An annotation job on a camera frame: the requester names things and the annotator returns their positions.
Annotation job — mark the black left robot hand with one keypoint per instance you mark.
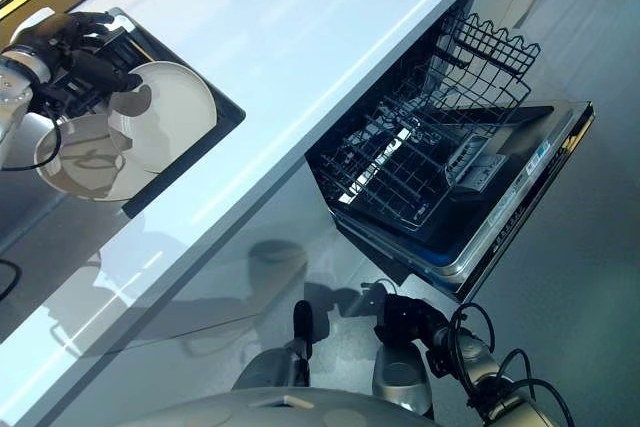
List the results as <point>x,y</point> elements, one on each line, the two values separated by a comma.
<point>87,67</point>

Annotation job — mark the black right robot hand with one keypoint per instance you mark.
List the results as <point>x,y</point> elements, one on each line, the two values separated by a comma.
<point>412,319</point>

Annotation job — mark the large white plate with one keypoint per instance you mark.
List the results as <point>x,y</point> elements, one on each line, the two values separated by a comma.
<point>172,107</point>

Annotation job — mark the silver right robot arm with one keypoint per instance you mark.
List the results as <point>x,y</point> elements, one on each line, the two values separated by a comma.
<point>505,387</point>

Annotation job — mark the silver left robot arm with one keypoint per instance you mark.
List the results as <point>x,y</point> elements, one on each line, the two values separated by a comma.
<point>15,97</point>

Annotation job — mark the open dishwasher door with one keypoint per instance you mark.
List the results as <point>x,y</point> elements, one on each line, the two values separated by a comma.
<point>505,217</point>

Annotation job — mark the silver right robot leg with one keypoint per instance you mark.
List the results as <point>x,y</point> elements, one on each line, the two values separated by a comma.
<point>400,377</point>

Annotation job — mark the silver robot leg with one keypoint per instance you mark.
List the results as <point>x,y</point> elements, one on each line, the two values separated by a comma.
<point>282,362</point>
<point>400,377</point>

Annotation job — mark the white shallow bowl plate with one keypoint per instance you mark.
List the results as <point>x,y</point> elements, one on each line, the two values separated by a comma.
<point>85,162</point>

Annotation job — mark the silver left robot leg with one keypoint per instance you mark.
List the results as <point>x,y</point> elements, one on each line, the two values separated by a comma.
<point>282,362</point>

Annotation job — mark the black countertop sink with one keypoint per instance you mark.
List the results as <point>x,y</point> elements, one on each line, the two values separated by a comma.
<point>227,117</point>

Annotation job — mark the grey robot torso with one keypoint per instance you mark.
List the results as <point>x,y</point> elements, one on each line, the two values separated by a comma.
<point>280,409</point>

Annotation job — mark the grey detergent dispenser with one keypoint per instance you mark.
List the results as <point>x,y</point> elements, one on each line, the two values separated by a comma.
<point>472,162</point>

